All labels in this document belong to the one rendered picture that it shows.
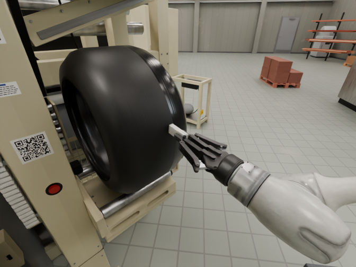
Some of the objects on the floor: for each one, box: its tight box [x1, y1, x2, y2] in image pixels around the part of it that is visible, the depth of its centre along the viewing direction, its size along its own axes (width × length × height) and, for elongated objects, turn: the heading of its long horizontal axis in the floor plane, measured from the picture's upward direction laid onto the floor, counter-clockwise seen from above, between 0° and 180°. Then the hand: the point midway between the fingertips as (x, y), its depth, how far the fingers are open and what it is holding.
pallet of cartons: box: [259, 56, 304, 88], centre depth 552 cm, size 85×119×72 cm
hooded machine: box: [310, 26, 337, 58], centre depth 1046 cm, size 82×74×162 cm
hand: (178, 133), depth 54 cm, fingers closed
